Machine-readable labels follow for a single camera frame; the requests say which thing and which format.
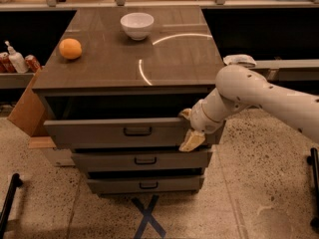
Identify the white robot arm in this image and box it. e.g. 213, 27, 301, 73
179, 65, 319, 152

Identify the orange fruit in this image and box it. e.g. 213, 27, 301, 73
59, 38, 82, 60

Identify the grey drawer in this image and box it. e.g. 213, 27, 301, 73
44, 118, 190, 149
87, 175, 204, 194
72, 149, 212, 172

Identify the grey bottom drawer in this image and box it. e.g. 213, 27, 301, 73
87, 175, 204, 194

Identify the brown cardboard box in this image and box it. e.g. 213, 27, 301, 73
8, 71, 48, 137

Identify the black right base leg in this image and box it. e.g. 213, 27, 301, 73
306, 147, 319, 229

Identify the white box with wooden top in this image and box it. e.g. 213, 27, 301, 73
29, 136, 75, 167

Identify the grey middle drawer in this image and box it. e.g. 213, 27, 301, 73
72, 149, 212, 172

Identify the folded white cloth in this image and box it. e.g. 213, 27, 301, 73
223, 54, 257, 68

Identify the black left base leg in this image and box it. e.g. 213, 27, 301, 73
0, 173, 23, 239

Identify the grey drawer cabinet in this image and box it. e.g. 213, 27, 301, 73
33, 7, 223, 181

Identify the white ceramic bowl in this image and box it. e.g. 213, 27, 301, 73
120, 12, 155, 41

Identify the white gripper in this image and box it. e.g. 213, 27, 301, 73
178, 100, 223, 152

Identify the white squeeze bottle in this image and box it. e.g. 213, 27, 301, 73
5, 41, 29, 74

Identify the red soda can at edge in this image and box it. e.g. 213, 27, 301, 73
0, 52, 16, 73

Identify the black base leg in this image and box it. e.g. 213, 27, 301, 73
0, 173, 23, 239
306, 147, 319, 229

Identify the grey top drawer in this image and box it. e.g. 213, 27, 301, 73
44, 118, 190, 149

